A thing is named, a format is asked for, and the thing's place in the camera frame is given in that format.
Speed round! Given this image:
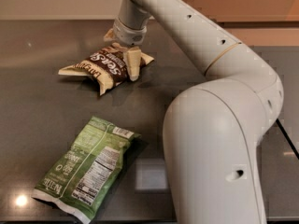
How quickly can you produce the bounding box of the green chip bag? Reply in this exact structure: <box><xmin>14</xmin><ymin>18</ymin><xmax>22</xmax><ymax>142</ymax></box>
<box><xmin>33</xmin><ymin>117</ymin><xmax>139</xmax><ymax>224</ymax></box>

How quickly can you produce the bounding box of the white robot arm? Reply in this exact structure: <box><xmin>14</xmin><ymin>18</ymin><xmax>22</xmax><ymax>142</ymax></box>
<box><xmin>113</xmin><ymin>0</ymin><xmax>284</xmax><ymax>224</ymax></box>

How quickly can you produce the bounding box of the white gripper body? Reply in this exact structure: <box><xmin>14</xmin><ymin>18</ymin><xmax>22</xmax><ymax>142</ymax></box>
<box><xmin>113</xmin><ymin>19</ymin><xmax>147</xmax><ymax>46</ymax></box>

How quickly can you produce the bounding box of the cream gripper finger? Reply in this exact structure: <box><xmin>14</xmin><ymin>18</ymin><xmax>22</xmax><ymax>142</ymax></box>
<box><xmin>123</xmin><ymin>47</ymin><xmax>141</xmax><ymax>81</ymax></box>
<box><xmin>103</xmin><ymin>29</ymin><xmax>115</xmax><ymax>42</ymax></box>

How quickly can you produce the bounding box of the brown chip bag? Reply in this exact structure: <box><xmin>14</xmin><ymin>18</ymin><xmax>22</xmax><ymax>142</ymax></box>
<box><xmin>58</xmin><ymin>43</ymin><xmax>154</xmax><ymax>95</ymax></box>

